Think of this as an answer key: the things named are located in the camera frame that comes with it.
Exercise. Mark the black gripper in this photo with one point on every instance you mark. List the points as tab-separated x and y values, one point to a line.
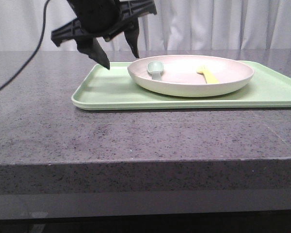
106	19

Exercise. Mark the pale green plastic spoon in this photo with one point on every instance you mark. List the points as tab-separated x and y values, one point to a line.
155	69

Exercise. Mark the cream round plate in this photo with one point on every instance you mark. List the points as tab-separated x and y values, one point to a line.
180	77

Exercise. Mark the yellow plastic fork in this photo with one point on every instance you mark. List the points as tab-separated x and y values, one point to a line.
209	77

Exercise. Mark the light green plastic tray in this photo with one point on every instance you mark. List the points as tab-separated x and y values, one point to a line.
114	89

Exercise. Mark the white pleated curtain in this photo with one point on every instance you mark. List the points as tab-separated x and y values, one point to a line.
178	24

